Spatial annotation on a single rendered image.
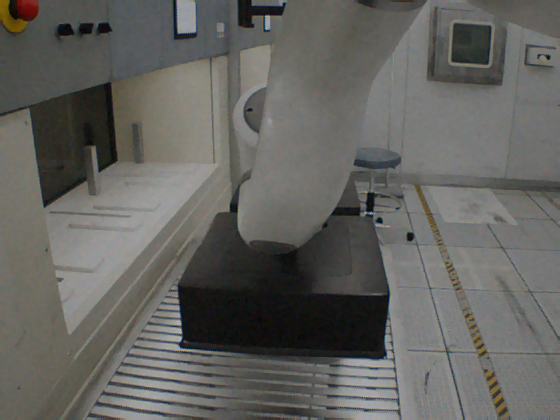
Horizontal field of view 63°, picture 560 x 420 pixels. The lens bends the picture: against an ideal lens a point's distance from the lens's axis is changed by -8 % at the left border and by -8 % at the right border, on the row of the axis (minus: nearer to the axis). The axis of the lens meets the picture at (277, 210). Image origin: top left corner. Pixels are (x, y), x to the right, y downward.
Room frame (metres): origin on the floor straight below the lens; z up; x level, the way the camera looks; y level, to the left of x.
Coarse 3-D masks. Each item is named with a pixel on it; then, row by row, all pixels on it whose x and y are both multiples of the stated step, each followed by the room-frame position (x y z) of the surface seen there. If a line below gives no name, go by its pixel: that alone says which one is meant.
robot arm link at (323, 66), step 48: (288, 0) 0.37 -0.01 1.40; (336, 0) 0.32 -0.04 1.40; (384, 0) 0.31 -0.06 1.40; (288, 48) 0.38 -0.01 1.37; (336, 48) 0.35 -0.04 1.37; (384, 48) 0.35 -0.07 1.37; (288, 96) 0.39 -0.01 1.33; (336, 96) 0.38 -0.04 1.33; (288, 144) 0.38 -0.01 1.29; (336, 144) 0.39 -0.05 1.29; (240, 192) 0.48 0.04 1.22; (288, 192) 0.39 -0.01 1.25; (336, 192) 0.40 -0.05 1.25; (288, 240) 0.42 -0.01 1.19
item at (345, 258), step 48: (240, 240) 0.72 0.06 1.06; (336, 240) 0.72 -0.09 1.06; (192, 288) 0.57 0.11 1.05; (240, 288) 0.57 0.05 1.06; (288, 288) 0.57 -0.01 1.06; (336, 288) 0.57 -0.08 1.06; (384, 288) 0.57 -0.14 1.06; (192, 336) 0.57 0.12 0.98; (240, 336) 0.57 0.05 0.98; (288, 336) 0.56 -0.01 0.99; (336, 336) 0.56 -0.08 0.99; (384, 336) 0.56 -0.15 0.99
